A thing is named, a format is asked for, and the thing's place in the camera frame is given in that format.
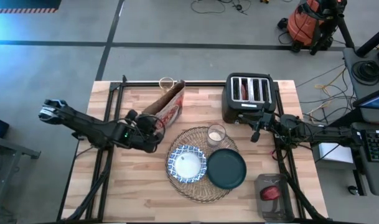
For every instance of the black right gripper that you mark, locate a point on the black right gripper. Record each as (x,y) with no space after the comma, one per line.
(265,119)

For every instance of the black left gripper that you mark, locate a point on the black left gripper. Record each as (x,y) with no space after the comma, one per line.
(142,133)

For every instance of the clear cup with white filling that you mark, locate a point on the clear cup with white filling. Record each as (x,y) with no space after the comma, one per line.
(216,135)

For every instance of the orange cereal box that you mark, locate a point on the orange cereal box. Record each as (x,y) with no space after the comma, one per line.
(169,102)

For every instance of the dark green plate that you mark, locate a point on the dark green plate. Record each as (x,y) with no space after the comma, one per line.
(226,169)

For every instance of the blue floral paper bowl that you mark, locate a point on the blue floral paper bowl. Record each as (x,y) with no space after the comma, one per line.
(187,165)

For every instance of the round woven placemat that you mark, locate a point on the round woven placemat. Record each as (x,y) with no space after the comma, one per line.
(192,193)

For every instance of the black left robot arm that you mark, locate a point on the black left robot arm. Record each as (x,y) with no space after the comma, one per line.
(83,124)

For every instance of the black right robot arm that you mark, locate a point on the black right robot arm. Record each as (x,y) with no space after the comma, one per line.
(313,132)

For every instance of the black four-slot toaster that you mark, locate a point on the black four-slot toaster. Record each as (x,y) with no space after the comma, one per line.
(248,105)

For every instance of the clear glass with yellow filling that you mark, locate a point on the clear glass with yellow filling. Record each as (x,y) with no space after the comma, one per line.
(165,83)

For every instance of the clear plastic container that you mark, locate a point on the clear plastic container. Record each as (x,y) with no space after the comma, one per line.
(273,208)

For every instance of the white paper sheet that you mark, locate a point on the white paper sheet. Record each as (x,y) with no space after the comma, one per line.
(335,154)

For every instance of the orange shop vacuum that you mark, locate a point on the orange shop vacuum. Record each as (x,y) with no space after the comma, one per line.
(304,23)

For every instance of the black rig pole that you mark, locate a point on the black rig pole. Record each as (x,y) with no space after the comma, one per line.
(344,31)
(372,40)

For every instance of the black keyboard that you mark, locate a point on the black keyboard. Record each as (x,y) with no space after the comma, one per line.
(377,144)

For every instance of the grey metal side table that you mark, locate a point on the grey metal side table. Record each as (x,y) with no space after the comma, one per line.
(8,149)

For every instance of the grey side desk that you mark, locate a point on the grey side desk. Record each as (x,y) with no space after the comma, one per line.
(376,180)

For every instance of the dark mat with hazard stripe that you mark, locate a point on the dark mat with hazard stripe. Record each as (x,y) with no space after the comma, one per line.
(24,3)

